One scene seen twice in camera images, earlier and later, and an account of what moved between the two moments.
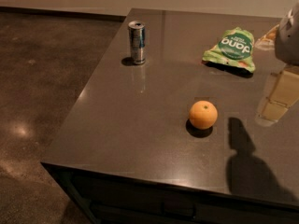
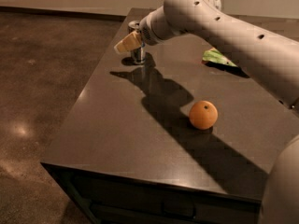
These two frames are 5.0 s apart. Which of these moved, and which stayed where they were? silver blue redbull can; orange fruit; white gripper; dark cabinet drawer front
Moved: white gripper
Stayed: orange fruit; silver blue redbull can; dark cabinet drawer front
